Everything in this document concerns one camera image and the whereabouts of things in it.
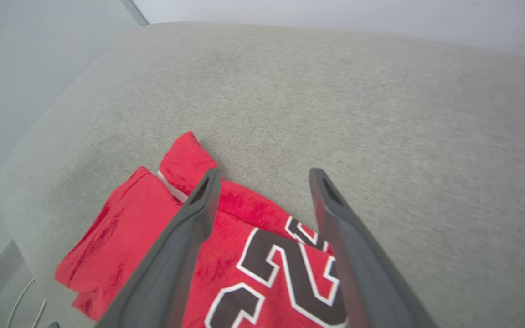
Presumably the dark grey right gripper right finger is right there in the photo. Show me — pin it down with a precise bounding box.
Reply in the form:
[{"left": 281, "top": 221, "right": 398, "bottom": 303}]
[{"left": 309, "top": 168, "right": 436, "bottom": 328}]

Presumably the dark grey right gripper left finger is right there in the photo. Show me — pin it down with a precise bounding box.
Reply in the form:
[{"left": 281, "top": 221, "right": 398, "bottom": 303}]
[{"left": 96, "top": 168, "right": 223, "bottom": 328}]

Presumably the red basketball jersey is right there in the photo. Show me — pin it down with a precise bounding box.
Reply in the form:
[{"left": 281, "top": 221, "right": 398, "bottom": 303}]
[{"left": 54, "top": 131, "right": 350, "bottom": 328}]

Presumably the grey fabric sofa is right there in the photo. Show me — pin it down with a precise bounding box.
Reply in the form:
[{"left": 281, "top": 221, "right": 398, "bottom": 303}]
[{"left": 0, "top": 22, "right": 525, "bottom": 328}]

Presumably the white floor cable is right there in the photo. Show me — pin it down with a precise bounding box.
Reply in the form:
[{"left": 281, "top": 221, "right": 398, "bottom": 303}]
[
  {"left": 5, "top": 277, "right": 36, "bottom": 328},
  {"left": 32, "top": 299, "right": 47, "bottom": 328}
]

